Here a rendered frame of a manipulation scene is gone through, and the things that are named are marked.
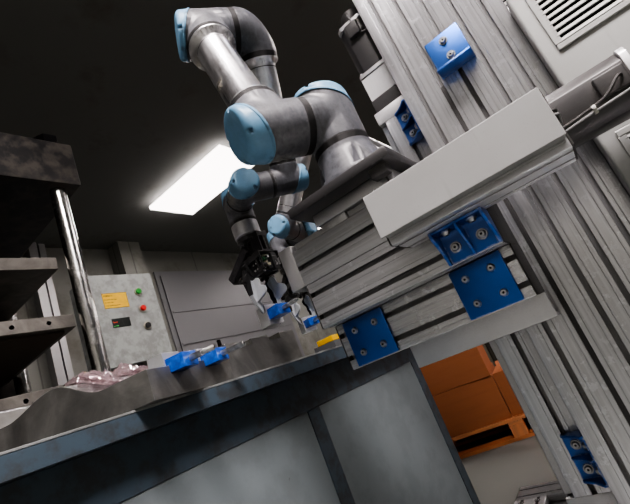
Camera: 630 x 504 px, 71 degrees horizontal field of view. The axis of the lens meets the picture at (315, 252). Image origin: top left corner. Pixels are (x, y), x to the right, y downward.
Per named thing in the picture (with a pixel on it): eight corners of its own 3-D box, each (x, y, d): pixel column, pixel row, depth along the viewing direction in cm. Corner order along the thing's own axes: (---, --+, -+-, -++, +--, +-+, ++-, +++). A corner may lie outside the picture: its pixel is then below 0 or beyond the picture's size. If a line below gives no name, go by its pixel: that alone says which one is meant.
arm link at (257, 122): (321, 116, 81) (225, -3, 111) (244, 128, 75) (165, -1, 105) (312, 168, 90) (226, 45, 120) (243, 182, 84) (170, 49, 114)
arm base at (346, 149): (407, 174, 89) (387, 135, 92) (375, 160, 77) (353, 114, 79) (349, 211, 97) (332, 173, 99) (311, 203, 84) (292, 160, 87)
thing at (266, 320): (307, 307, 110) (300, 288, 112) (294, 310, 106) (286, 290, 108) (276, 326, 118) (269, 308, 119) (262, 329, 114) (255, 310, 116)
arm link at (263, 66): (261, 16, 120) (300, 192, 128) (223, 18, 116) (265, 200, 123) (275, -4, 110) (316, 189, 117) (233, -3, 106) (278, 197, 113)
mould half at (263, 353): (303, 359, 122) (286, 314, 126) (235, 381, 101) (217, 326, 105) (198, 407, 148) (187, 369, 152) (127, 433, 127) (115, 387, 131)
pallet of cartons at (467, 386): (420, 470, 273) (378, 371, 291) (457, 426, 351) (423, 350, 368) (620, 419, 221) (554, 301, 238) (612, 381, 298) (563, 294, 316)
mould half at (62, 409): (235, 379, 97) (220, 332, 100) (154, 400, 73) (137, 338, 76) (72, 451, 110) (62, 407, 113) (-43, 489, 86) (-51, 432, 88)
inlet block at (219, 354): (254, 354, 91) (245, 330, 93) (242, 356, 87) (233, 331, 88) (204, 377, 95) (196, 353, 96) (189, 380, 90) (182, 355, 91)
